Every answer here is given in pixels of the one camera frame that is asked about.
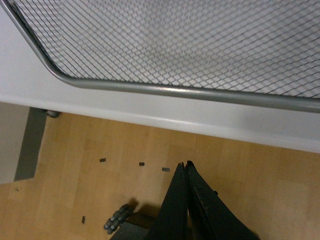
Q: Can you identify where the grey table leg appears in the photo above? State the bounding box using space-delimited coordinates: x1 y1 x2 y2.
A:
14 107 47 181

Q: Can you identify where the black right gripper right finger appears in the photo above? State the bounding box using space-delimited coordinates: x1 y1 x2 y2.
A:
185 161 259 240

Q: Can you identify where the silver wire mesh rack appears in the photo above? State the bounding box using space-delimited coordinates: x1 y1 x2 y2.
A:
0 0 320 113

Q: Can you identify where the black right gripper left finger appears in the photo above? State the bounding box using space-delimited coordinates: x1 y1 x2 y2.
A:
144 163 188 240

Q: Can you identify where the grey caster wheel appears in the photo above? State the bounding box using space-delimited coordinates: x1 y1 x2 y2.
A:
103 204 132 235

